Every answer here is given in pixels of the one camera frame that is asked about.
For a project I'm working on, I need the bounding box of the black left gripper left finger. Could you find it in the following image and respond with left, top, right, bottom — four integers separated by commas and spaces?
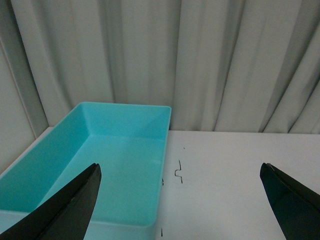
0, 163, 102, 240

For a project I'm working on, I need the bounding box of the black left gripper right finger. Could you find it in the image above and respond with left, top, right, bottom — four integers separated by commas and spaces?
259, 163, 320, 240

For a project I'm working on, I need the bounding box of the turquoise plastic storage bin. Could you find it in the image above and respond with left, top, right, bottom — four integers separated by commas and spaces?
0, 102, 171, 240

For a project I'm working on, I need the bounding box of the grey pleated curtain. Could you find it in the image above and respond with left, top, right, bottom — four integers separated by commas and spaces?
0, 0, 320, 171

